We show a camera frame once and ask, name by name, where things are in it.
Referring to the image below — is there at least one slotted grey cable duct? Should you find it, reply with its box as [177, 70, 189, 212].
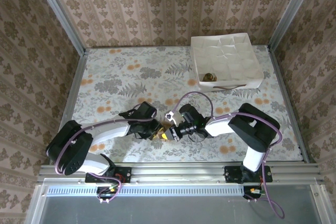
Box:
[46, 185, 246, 195]

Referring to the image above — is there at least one white divided organizer box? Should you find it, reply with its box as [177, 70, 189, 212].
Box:
[190, 33, 264, 92]

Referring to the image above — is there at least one olive green striped sock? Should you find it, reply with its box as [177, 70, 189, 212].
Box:
[202, 72, 218, 82]

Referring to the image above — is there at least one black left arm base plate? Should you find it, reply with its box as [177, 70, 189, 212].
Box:
[85, 166, 132, 184]

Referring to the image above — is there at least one aluminium corner post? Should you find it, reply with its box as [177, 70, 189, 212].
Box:
[268, 0, 321, 51]
[30, 0, 89, 56]

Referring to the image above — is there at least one brown argyle sock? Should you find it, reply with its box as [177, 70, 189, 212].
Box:
[156, 121, 174, 141]

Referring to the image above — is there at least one grey metal panel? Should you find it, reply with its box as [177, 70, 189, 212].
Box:
[25, 184, 334, 224]

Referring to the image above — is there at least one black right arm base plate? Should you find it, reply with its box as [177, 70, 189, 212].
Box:
[224, 165, 272, 184]

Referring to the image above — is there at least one black cable junction box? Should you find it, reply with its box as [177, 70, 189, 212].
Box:
[96, 186, 118, 200]
[243, 186, 265, 200]

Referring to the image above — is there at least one aluminium frame rail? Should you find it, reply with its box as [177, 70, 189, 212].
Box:
[37, 163, 323, 184]

